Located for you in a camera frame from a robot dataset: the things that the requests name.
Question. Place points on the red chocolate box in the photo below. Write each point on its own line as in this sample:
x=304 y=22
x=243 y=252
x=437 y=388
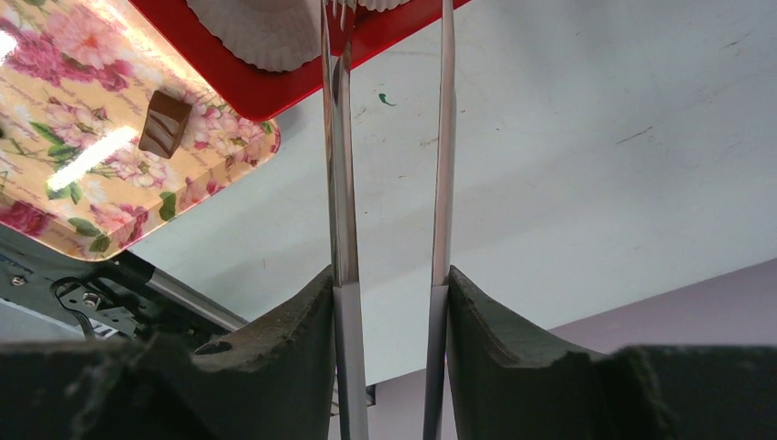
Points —
x=261 y=95

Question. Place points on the floral serving tray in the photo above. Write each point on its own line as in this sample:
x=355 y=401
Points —
x=76 y=81

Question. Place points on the white paper cup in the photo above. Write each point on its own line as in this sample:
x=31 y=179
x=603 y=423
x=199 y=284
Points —
x=272 y=35

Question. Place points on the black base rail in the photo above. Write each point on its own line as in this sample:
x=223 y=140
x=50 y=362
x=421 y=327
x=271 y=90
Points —
x=122 y=296

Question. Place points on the silver serving tongs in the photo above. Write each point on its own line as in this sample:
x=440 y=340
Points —
x=337 y=31

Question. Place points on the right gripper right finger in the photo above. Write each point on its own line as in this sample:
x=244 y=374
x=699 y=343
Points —
x=511 y=379

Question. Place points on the striped brown chocolate bar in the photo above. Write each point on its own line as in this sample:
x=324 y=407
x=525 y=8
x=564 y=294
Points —
x=164 y=126

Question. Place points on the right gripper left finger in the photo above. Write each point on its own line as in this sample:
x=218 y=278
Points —
x=271 y=379

